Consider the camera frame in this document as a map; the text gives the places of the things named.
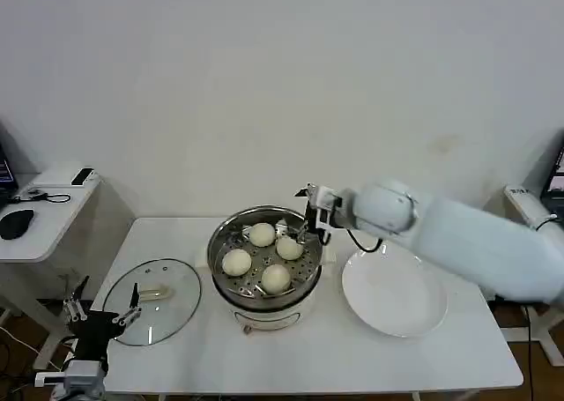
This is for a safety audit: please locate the black laptop with pink screen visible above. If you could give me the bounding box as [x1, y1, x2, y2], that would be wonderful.
[538, 130, 564, 219]

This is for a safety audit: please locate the white round plate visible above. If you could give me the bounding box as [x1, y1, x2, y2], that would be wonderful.
[341, 246, 449, 338]

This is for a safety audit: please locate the black and white phone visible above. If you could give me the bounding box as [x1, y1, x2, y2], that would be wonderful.
[70, 167, 97, 186]

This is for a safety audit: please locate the white electric pot base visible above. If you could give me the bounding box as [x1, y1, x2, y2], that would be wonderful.
[195, 241, 337, 331]

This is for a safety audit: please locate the white desk with label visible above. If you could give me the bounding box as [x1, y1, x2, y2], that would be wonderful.
[503, 184, 564, 368]

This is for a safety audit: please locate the black laptop with dark screen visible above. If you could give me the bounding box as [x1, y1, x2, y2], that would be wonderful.
[0, 125, 20, 208]

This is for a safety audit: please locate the black looped desk cable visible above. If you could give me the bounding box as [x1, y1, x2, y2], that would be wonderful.
[11, 189, 72, 205]

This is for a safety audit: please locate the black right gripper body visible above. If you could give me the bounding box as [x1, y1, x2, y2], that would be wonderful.
[304, 199, 332, 246]

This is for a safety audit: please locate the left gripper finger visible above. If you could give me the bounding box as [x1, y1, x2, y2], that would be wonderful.
[111, 282, 144, 328]
[62, 275, 91, 323]

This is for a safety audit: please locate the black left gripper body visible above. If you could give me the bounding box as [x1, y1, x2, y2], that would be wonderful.
[66, 310, 122, 362]

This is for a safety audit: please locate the steel wire pot handle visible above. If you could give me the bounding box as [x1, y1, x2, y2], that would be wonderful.
[233, 310, 301, 335]

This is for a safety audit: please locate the round glass lid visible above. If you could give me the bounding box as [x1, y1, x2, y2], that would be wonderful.
[101, 257, 203, 347]

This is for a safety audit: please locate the steel perforated steamer basket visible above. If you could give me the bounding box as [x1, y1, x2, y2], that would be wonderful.
[206, 204, 323, 310]

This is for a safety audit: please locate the black floor cable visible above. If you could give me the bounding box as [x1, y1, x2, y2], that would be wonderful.
[0, 343, 39, 401]

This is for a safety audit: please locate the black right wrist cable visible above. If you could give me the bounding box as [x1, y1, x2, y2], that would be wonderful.
[345, 227, 390, 254]

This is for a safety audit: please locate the cream lid handle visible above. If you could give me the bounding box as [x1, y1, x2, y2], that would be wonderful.
[137, 286, 175, 305]

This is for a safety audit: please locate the white floor cable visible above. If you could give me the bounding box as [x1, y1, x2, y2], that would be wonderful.
[0, 325, 63, 372]

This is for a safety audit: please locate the white steamed bun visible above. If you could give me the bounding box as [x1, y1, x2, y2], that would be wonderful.
[221, 248, 253, 277]
[249, 222, 277, 249]
[261, 264, 293, 295]
[275, 236, 306, 262]

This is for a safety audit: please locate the white side desk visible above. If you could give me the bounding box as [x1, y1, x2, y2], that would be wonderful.
[0, 160, 100, 372]

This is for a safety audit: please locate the black computer mouse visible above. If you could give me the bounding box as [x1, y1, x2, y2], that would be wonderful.
[0, 208, 35, 241]

